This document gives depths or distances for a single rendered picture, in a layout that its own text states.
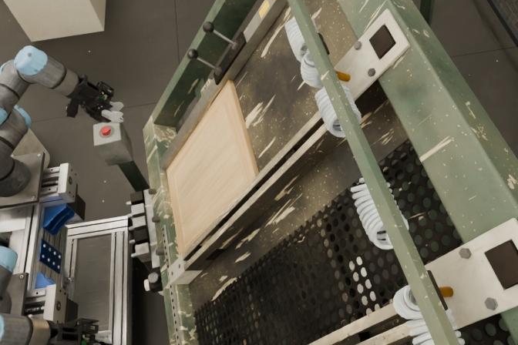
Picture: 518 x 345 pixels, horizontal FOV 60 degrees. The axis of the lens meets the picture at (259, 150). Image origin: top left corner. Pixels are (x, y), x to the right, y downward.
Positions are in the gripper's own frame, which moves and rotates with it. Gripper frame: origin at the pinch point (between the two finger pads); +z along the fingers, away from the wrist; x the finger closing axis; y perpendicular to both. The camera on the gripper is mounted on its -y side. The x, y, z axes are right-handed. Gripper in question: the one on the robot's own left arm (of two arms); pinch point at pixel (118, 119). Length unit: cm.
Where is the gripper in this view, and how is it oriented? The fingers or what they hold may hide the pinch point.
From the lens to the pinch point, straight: 151.7
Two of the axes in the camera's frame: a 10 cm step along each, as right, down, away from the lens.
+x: -1.2, -8.4, 5.3
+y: 8.5, -3.7, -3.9
